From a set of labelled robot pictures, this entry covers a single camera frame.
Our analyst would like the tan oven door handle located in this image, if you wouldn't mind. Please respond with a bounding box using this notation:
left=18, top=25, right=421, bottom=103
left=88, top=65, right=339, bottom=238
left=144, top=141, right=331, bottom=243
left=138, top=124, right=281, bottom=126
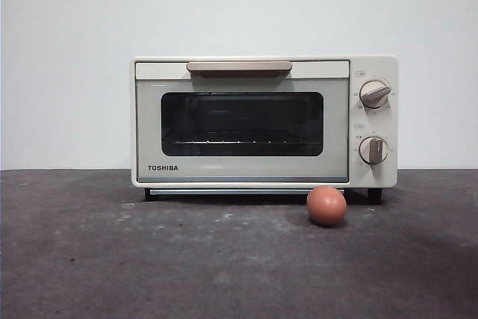
left=186, top=60, right=293, bottom=79

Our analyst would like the metal wire oven rack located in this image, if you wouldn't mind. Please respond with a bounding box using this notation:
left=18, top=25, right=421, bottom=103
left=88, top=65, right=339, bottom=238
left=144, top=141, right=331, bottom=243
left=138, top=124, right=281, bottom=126
left=173, top=139, right=321, bottom=146

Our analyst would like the large tan oven knob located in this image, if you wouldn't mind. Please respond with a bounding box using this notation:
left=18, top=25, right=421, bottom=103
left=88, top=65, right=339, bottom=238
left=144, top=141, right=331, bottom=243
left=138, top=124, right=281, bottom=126
left=359, top=79, right=392, bottom=110

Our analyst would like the small tan oven knob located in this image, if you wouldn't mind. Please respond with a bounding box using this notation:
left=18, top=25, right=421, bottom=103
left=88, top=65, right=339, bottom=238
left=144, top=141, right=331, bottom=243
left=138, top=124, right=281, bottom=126
left=358, top=136, right=388, bottom=165

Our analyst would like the cream Toshiba toaster oven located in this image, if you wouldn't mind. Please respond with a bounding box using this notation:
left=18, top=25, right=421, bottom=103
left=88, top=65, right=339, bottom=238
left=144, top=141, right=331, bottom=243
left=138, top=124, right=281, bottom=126
left=130, top=55, right=399, bottom=205

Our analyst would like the brown egg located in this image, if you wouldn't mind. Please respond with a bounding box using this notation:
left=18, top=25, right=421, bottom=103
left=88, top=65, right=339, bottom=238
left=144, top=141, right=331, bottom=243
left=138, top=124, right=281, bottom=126
left=306, top=185, right=348, bottom=227

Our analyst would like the metal oven crumb tray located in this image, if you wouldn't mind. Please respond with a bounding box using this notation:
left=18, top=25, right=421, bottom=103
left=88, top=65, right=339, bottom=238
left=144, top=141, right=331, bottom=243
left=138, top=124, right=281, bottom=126
left=149, top=188, right=345, bottom=196

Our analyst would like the glass-windowed oven door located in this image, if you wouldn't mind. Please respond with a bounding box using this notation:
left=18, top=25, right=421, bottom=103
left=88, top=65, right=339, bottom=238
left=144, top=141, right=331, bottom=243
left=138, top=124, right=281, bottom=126
left=134, top=60, right=351, bottom=184

